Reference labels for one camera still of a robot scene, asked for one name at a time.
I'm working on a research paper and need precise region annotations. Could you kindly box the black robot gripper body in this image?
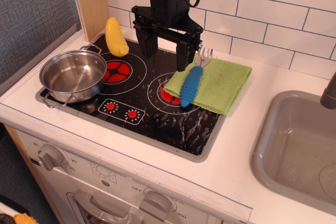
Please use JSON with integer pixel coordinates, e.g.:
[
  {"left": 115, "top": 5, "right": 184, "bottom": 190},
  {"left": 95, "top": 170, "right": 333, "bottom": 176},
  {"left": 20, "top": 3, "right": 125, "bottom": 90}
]
[{"left": 132, "top": 0, "right": 203, "bottom": 51}]

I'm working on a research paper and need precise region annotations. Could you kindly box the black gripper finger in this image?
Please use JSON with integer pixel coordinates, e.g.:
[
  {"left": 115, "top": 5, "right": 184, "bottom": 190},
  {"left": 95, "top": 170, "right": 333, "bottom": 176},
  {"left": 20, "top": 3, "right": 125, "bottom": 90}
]
[
  {"left": 136, "top": 29, "right": 158, "bottom": 58},
  {"left": 176, "top": 41, "right": 195, "bottom": 72}
]

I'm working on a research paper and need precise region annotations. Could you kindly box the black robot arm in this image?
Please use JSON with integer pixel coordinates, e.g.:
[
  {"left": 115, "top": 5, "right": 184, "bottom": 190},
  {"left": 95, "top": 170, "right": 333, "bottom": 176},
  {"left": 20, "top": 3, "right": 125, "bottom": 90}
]
[{"left": 132, "top": 0, "right": 203, "bottom": 71}]

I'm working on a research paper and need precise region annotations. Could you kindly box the yellow toy squash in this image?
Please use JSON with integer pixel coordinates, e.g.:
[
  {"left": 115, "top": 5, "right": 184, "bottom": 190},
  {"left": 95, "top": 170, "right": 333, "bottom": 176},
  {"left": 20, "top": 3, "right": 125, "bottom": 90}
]
[{"left": 106, "top": 17, "right": 129, "bottom": 57}]

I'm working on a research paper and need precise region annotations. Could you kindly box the green microfiber cloth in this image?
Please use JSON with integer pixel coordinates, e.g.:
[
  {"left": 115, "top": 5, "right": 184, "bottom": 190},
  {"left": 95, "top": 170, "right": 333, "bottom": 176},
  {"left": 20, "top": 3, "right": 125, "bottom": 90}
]
[{"left": 163, "top": 58, "right": 253, "bottom": 116}]

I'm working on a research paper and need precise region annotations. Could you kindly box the black toy stovetop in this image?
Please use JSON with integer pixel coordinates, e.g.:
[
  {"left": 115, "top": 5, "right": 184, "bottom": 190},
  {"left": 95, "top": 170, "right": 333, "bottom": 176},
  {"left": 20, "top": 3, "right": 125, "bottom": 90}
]
[{"left": 35, "top": 33, "right": 227, "bottom": 163}]

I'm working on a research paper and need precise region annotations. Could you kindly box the right red stove knob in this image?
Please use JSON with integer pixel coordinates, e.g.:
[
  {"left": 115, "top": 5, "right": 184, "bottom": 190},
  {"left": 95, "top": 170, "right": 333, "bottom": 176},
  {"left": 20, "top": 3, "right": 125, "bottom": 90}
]
[{"left": 127, "top": 110, "right": 138, "bottom": 119}]

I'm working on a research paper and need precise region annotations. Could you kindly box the red stove knob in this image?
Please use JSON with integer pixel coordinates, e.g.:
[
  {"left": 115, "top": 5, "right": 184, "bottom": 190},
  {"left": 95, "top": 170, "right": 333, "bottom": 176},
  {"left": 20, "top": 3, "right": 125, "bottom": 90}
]
[
  {"left": 127, "top": 110, "right": 138, "bottom": 119},
  {"left": 106, "top": 102, "right": 116, "bottom": 111}
]

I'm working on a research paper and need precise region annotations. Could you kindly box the left red stove knob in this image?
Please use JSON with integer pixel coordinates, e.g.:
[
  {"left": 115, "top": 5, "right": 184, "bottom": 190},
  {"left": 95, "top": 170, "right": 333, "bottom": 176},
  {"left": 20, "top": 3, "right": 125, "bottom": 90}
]
[{"left": 106, "top": 102, "right": 116, "bottom": 111}]

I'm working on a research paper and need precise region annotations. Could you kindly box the stainless steel pot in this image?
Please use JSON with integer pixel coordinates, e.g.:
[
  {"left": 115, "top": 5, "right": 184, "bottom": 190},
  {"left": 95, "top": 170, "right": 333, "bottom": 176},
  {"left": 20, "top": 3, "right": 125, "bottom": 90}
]
[{"left": 39, "top": 45, "right": 107, "bottom": 108}]

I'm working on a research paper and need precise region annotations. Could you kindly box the grey toy sink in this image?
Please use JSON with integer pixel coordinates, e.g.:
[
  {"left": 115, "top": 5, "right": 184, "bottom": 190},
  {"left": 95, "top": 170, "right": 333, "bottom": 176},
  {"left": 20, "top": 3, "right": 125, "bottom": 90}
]
[{"left": 251, "top": 90, "right": 335, "bottom": 215}]

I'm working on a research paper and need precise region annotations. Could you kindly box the left grey oven knob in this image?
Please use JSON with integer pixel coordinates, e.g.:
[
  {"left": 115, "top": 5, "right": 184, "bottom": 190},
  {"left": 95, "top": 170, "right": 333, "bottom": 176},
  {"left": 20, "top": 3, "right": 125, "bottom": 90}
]
[{"left": 38, "top": 144, "right": 65, "bottom": 171}]

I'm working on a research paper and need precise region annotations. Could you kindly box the grey oven knob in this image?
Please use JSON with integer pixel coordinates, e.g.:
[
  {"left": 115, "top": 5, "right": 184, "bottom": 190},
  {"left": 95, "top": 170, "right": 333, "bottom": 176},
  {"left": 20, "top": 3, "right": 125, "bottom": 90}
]
[
  {"left": 38, "top": 144, "right": 65, "bottom": 171},
  {"left": 139, "top": 191, "right": 173, "bottom": 222}
]

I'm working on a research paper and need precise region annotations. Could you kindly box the grey faucet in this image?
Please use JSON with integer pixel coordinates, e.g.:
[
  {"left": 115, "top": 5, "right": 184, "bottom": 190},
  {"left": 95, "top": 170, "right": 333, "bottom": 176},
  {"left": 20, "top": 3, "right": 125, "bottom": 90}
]
[{"left": 320, "top": 73, "right": 336, "bottom": 110}]

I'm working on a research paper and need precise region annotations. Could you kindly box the right grey oven knob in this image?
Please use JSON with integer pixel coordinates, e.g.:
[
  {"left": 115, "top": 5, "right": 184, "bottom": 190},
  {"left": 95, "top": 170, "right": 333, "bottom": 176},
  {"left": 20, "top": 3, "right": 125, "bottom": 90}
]
[{"left": 139, "top": 191, "right": 173, "bottom": 222}]

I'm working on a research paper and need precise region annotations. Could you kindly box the blue handled fork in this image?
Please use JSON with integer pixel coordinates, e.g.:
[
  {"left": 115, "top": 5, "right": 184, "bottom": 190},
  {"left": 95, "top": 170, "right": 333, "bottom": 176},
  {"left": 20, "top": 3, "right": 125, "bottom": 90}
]
[{"left": 180, "top": 48, "right": 213, "bottom": 108}]

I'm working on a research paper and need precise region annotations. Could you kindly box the wooden side post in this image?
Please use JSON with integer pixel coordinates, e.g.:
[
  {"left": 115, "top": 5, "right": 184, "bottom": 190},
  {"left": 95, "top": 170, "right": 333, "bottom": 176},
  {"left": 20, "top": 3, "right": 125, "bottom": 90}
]
[{"left": 75, "top": 0, "right": 110, "bottom": 42}]

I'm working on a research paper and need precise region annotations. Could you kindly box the grey oven door handle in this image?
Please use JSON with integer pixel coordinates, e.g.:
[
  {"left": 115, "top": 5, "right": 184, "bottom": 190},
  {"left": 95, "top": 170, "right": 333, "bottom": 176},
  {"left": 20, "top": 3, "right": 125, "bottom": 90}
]
[{"left": 75, "top": 190, "right": 131, "bottom": 220}]

